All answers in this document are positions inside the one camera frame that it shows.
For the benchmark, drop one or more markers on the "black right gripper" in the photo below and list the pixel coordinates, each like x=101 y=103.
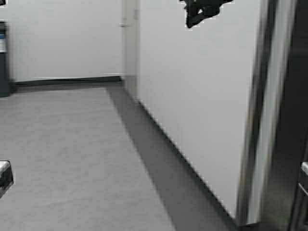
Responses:
x=199 y=10

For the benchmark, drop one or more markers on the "robot base left corner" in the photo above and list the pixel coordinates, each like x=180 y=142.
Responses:
x=6 y=174

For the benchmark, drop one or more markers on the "robot base right corner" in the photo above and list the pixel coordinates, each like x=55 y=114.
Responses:
x=303 y=178

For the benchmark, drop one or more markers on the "steel elevator door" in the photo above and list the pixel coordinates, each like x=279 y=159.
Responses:
x=271 y=199

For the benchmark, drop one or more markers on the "dark bin blue label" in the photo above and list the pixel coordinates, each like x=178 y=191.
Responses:
x=6 y=83

